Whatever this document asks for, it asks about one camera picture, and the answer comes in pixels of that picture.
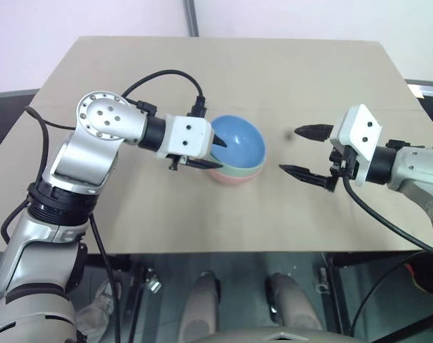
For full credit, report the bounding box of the silver robot leg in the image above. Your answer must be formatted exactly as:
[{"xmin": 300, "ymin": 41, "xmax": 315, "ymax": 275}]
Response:
[
  {"xmin": 176, "ymin": 271, "xmax": 222, "ymax": 343},
  {"xmin": 265, "ymin": 272, "xmax": 324, "ymax": 332}
]

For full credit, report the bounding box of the grey white sneaker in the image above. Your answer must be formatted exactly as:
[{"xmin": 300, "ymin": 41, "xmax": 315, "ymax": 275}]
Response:
[{"xmin": 74, "ymin": 278, "xmax": 123, "ymax": 341}]

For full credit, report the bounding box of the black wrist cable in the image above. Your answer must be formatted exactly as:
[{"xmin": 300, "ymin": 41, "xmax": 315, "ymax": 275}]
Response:
[
  {"xmin": 121, "ymin": 69, "xmax": 208, "ymax": 119},
  {"xmin": 342, "ymin": 175, "xmax": 433, "ymax": 254}
]

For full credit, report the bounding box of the pink bowl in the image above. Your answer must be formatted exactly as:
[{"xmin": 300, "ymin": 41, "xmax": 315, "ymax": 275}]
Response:
[{"xmin": 206, "ymin": 166, "xmax": 264, "ymax": 187}]

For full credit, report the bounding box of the silver left robot leg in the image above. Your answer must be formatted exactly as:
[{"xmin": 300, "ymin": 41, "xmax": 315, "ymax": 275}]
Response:
[{"xmin": 176, "ymin": 271, "xmax": 222, "ymax": 343}]

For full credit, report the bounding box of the black table leg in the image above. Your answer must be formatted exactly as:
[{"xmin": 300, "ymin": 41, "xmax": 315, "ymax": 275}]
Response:
[{"xmin": 322, "ymin": 252, "xmax": 354, "ymax": 337}]

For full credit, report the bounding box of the black hanging cable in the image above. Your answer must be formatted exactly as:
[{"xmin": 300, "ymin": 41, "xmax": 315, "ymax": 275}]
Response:
[
  {"xmin": 89, "ymin": 213, "xmax": 136, "ymax": 343},
  {"xmin": 349, "ymin": 251, "xmax": 432, "ymax": 339}
]

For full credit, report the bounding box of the blue bowl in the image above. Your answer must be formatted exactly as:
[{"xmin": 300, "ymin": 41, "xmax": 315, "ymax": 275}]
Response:
[{"xmin": 209, "ymin": 114, "xmax": 267, "ymax": 169}]

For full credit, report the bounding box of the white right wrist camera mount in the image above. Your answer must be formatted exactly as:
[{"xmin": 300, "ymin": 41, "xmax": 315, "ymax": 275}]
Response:
[{"xmin": 329, "ymin": 104, "xmax": 383, "ymax": 188}]

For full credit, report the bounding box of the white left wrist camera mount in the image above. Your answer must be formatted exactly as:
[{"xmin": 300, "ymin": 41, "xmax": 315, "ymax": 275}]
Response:
[{"xmin": 161, "ymin": 114, "xmax": 214, "ymax": 160}]

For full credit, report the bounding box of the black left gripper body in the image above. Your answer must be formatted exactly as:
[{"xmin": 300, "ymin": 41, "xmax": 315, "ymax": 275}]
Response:
[{"xmin": 165, "ymin": 153, "xmax": 189, "ymax": 172}]

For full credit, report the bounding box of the grey metal post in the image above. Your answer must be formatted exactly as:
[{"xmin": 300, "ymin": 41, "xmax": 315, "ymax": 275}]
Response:
[{"xmin": 181, "ymin": 0, "xmax": 201, "ymax": 37}]

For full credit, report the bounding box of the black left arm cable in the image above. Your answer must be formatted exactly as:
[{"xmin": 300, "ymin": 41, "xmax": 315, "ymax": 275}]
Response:
[{"xmin": 0, "ymin": 106, "xmax": 76, "ymax": 247}]

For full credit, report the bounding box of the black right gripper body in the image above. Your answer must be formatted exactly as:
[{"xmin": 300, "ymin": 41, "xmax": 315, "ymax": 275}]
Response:
[{"xmin": 324, "ymin": 140, "xmax": 361, "ymax": 194}]

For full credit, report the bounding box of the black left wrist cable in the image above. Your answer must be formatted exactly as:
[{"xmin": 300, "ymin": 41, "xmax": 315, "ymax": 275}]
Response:
[{"xmin": 121, "ymin": 69, "xmax": 208, "ymax": 119}]

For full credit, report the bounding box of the green bowl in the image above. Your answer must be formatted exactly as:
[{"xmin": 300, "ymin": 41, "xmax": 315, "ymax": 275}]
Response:
[{"xmin": 206, "ymin": 149, "xmax": 268, "ymax": 179}]

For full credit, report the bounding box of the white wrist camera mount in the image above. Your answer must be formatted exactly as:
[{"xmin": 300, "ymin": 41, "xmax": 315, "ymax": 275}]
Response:
[
  {"xmin": 329, "ymin": 104, "xmax": 383, "ymax": 188},
  {"xmin": 161, "ymin": 114, "xmax": 214, "ymax": 160}
]

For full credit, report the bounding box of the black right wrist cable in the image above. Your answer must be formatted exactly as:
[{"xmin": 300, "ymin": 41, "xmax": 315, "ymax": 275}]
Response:
[{"xmin": 342, "ymin": 175, "xmax": 433, "ymax": 254}]

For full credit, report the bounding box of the silver right robot leg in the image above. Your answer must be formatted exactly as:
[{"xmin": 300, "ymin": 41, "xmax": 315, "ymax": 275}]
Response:
[{"xmin": 265, "ymin": 272, "xmax": 324, "ymax": 332}]

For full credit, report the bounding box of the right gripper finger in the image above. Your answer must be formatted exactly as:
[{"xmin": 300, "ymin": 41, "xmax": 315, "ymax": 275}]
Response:
[
  {"xmin": 278, "ymin": 164, "xmax": 329, "ymax": 190},
  {"xmin": 294, "ymin": 123, "xmax": 334, "ymax": 141}
]

